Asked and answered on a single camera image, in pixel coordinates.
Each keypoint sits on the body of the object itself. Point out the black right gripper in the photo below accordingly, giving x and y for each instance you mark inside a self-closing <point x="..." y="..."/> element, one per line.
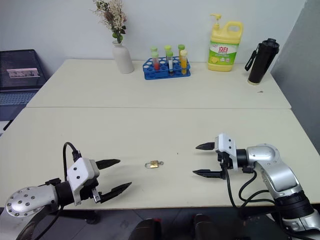
<point x="224" y="160"/>

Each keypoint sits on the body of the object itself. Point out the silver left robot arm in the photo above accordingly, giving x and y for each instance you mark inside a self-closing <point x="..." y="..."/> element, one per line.
<point x="27" y="197"/>

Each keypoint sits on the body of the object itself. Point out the white ceramic vase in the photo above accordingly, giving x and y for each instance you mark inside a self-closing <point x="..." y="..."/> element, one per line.
<point x="123" y="58"/>

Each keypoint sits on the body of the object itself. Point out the green-capped tube white contents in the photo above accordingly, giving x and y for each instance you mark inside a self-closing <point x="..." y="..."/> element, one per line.
<point x="170" y="62"/>

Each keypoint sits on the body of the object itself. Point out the yellow-capped tube orange contents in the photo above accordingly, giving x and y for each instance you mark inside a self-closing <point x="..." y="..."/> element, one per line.
<point x="184" y="61"/>

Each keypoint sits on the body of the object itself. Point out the dark grey laptop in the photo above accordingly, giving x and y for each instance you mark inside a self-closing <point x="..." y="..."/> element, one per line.
<point x="20" y="72"/>

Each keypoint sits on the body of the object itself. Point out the dried flower bouquet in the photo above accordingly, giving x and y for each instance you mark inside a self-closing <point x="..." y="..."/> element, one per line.
<point x="112" y="17"/>

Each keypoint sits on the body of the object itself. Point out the green-capped tube red contents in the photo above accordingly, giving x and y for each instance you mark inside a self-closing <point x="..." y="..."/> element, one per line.
<point x="156" y="62"/>

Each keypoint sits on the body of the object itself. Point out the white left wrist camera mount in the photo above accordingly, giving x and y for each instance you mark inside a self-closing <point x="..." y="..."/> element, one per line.
<point x="80" y="171"/>

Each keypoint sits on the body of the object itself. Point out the yellow detergent pump bottle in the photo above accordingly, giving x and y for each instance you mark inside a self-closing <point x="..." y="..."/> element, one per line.
<point x="222" y="55"/>

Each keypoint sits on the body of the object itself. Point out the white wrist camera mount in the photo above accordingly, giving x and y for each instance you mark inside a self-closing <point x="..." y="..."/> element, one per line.
<point x="226" y="145"/>
<point x="80" y="171"/>

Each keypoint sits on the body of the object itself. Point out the green-capped test tube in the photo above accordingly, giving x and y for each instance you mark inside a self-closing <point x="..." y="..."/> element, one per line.
<point x="167" y="48"/>
<point x="181" y="47"/>
<point x="154" y="49"/>

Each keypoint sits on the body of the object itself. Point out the blue test tube rack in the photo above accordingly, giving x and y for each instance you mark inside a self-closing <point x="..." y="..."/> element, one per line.
<point x="162" y="72"/>

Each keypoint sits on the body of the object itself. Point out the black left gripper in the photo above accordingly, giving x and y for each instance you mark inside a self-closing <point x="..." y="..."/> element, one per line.
<point x="88" y="190"/>

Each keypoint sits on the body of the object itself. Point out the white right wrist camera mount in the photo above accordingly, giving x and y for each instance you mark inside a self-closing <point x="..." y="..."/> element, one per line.
<point x="226" y="145"/>

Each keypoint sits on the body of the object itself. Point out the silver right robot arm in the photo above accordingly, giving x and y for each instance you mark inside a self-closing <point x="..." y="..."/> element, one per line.
<point x="280" y="172"/>

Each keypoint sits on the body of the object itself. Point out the small brass padlock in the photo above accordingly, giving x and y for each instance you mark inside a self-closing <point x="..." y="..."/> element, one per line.
<point x="154" y="164"/>

